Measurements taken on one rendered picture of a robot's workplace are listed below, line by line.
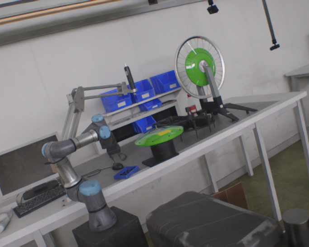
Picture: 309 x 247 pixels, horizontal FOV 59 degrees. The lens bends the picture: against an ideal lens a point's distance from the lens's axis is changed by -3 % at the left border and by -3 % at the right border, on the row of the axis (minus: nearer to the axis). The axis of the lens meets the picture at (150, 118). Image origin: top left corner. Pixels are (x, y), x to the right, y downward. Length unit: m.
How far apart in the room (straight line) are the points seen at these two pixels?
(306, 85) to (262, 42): 0.98
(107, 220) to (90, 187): 0.17
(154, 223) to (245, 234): 0.10
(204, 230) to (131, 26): 2.55
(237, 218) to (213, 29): 3.03
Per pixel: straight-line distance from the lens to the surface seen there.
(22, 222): 1.64
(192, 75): 2.25
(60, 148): 1.25
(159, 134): 1.62
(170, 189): 2.89
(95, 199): 1.28
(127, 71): 1.98
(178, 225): 0.29
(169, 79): 2.78
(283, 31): 4.08
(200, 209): 0.31
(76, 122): 1.62
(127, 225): 1.30
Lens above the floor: 1.44
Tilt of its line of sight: 9 degrees down
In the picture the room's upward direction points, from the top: 18 degrees counter-clockwise
